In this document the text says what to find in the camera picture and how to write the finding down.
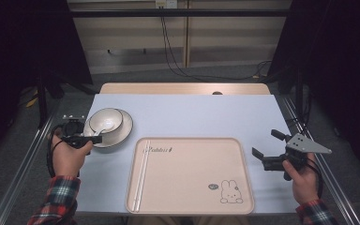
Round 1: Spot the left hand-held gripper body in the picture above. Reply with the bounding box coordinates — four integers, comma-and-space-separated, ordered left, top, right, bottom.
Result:
61, 114, 92, 148

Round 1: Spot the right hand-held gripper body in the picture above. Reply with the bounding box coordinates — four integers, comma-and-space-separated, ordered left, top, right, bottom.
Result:
262, 133, 333, 182

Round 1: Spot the white spoon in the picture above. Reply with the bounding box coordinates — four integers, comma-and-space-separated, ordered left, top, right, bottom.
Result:
89, 121, 115, 138

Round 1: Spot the white ceramic bowl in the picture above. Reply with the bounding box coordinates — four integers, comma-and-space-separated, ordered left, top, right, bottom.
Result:
88, 107, 125, 135

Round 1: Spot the white ceramic plate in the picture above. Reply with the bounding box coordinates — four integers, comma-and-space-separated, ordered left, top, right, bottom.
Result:
82, 108, 134, 149

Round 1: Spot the beige plastic tray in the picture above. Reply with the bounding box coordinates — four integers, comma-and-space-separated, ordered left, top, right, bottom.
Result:
125, 136, 256, 216

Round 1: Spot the person's left hand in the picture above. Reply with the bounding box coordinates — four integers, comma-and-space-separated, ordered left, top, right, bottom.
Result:
51, 134, 94, 178

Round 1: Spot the person's right hand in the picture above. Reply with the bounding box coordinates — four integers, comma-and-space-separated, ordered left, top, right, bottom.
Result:
282, 152, 320, 205

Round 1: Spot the black curtain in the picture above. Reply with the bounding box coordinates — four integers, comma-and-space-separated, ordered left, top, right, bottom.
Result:
0, 0, 93, 95
266, 0, 360, 170

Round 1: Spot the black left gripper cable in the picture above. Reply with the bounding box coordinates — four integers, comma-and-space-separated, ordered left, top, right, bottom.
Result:
45, 124, 66, 178

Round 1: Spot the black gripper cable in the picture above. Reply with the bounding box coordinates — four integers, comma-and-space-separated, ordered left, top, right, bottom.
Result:
306, 157, 324, 200
45, 124, 66, 178

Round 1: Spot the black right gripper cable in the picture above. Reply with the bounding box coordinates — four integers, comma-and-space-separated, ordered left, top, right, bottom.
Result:
306, 157, 324, 200

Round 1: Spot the metal floor rail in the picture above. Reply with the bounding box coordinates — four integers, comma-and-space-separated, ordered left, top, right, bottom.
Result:
280, 95, 360, 225
0, 102, 62, 225

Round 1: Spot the black power cable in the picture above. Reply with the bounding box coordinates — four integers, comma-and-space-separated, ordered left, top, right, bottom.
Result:
159, 7, 273, 82
162, 7, 207, 81

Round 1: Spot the black horizontal frame bar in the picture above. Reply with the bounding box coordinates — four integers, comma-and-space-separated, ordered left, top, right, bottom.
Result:
69, 8, 292, 18

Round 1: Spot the white wall power outlet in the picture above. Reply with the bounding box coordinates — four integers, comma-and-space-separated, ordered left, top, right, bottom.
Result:
155, 0, 178, 8

